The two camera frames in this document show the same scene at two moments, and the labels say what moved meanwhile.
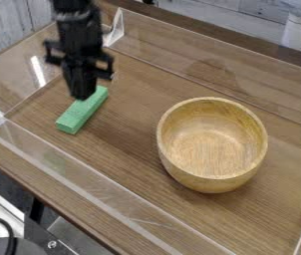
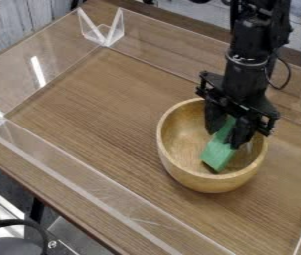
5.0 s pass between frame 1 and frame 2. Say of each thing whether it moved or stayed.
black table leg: stayed
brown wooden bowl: stayed
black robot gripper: moved
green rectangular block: moved
